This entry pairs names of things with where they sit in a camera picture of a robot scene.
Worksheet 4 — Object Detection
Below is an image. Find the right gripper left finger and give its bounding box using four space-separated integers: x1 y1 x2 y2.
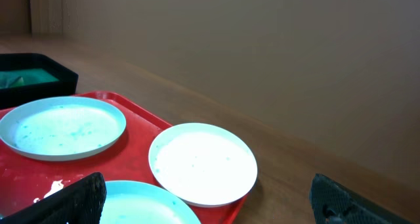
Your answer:
1 172 107 224

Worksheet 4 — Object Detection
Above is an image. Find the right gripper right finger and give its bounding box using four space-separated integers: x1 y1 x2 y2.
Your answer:
309 173 411 224

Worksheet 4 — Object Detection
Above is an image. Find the red plastic tray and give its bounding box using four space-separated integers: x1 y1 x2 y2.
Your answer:
1 93 245 223

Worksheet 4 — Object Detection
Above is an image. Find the lower right cyan plate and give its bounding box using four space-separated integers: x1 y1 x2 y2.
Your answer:
99 180 200 224

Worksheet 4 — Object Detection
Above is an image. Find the cyan plate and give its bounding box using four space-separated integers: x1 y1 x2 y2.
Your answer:
1 96 127 162
99 180 200 224

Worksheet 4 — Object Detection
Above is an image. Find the left cyan plate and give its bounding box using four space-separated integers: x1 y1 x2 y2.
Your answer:
1 96 127 162

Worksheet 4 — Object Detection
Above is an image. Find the white plate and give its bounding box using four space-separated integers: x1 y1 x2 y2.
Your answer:
148 123 258 208

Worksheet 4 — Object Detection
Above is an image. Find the black tub with green water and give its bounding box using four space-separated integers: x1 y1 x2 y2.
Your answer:
1 53 79 109

